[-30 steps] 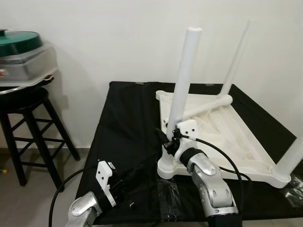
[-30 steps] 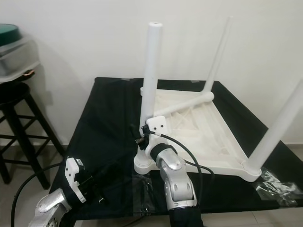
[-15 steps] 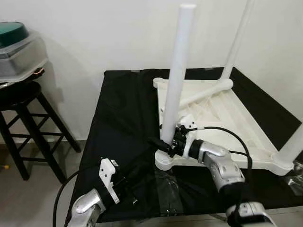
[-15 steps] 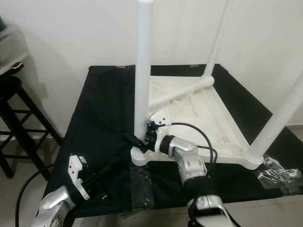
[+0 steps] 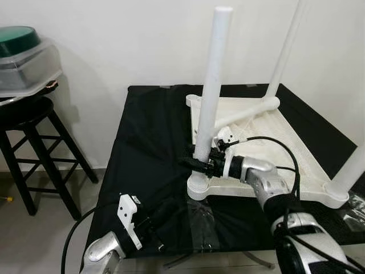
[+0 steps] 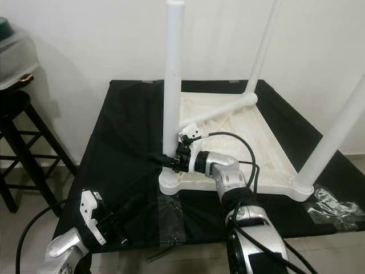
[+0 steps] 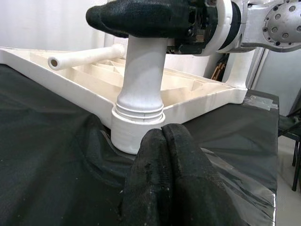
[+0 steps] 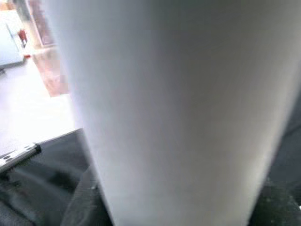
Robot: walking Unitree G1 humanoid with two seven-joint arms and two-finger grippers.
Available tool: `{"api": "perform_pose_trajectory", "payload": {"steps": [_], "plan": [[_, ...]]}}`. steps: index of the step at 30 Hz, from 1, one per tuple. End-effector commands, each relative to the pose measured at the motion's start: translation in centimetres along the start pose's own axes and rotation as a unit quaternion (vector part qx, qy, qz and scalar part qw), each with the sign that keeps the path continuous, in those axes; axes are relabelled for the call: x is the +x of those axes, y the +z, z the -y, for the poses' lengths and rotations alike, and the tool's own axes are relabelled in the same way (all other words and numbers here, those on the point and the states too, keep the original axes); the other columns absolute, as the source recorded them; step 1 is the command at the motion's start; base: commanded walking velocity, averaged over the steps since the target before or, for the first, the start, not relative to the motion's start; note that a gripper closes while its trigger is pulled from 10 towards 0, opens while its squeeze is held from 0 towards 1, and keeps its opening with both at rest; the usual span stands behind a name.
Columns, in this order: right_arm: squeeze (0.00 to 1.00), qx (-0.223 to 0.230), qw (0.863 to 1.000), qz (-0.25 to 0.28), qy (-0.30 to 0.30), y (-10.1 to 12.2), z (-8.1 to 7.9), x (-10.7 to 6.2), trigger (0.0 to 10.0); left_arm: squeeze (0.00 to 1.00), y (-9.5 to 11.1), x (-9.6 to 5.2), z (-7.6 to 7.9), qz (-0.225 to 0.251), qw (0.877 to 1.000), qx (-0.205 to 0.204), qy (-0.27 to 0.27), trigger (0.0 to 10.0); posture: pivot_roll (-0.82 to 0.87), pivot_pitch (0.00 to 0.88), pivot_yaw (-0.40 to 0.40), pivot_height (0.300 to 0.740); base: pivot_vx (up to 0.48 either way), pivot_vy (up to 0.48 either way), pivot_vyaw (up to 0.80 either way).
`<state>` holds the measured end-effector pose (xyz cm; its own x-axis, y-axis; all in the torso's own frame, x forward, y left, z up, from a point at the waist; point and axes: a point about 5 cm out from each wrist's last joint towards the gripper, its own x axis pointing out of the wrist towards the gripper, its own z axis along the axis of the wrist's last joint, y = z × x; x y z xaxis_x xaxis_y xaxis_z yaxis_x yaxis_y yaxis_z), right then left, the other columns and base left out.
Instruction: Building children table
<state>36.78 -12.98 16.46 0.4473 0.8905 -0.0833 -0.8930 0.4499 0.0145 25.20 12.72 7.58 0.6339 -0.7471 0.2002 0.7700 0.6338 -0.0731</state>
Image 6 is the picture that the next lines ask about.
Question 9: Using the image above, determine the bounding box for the clear tape patch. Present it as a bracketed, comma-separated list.
[305, 186, 363, 232]

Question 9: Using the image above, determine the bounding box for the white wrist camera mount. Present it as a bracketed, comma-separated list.
[80, 190, 108, 246]
[180, 123, 209, 172]

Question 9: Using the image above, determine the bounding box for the green pot lid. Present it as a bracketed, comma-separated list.
[0, 17, 12, 41]

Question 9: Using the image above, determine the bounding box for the black round stool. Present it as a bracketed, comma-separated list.
[0, 88, 78, 215]

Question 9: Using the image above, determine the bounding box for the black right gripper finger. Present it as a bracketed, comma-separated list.
[151, 153, 177, 170]

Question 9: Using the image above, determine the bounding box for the white plastic table top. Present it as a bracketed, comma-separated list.
[159, 91, 314, 202]

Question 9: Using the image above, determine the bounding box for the grey metal table leg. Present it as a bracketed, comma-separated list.
[145, 245, 177, 263]

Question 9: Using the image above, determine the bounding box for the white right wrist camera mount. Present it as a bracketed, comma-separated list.
[180, 123, 209, 172]

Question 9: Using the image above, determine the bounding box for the clear plastic storage box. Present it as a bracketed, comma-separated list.
[0, 29, 40, 89]

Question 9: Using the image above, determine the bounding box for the clear plastic bag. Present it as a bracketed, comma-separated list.
[157, 194, 186, 246]

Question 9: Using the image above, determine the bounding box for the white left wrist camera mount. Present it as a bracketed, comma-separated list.
[80, 190, 108, 246]

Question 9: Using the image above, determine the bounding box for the black tablecloth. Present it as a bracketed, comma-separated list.
[54, 80, 365, 255]

